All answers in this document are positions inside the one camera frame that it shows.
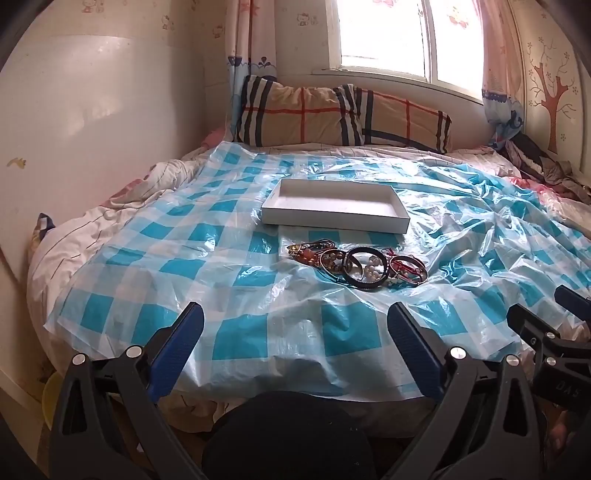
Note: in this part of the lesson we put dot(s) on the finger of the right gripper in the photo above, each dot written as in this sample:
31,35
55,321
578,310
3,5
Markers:
574,303
528,326

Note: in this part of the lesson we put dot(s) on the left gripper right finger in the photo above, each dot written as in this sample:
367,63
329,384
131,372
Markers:
485,422

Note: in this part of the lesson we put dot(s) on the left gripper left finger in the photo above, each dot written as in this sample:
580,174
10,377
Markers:
85,441

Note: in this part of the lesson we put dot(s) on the silver bangle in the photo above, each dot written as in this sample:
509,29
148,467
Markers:
334,263

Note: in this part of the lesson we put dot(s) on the pile of dark clothes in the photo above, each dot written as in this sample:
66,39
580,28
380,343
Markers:
536,164

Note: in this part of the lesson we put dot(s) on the right patterned curtain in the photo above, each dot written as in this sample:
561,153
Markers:
503,83

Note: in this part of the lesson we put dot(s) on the patterned curtain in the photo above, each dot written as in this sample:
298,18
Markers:
250,48
503,83

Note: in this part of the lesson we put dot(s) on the white shallow cardboard tray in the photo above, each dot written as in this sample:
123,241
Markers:
341,205

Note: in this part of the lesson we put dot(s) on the blue white checkered plastic sheet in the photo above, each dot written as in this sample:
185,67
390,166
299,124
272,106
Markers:
340,352

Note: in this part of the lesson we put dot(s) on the right plaid pillow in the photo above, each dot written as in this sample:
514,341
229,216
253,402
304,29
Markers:
389,120

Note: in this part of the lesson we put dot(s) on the plaid pillow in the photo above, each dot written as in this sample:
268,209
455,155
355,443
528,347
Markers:
273,114
389,120

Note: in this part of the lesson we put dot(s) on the left plaid pillow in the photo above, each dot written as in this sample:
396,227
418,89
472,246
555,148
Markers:
273,114

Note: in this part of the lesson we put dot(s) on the left patterned curtain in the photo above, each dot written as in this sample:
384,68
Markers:
250,48

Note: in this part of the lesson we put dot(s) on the window with white frame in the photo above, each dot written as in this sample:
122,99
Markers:
437,42

